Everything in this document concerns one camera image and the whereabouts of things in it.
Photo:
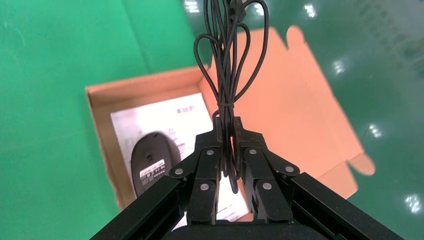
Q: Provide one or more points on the green table cloth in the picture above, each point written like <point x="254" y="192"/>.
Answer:
<point x="49" y="99"/>

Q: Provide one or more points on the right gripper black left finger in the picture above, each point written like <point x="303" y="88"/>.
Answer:
<point x="202" y="165"/>

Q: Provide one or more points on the white printed instruction sheet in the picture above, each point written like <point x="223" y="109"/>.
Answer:
<point x="165" y="116"/>

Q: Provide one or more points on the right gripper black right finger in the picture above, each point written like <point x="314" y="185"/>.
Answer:
<point x="261" y="165"/>

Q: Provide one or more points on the open orange cardboard box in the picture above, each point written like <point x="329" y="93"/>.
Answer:
<point x="291" y="109"/>

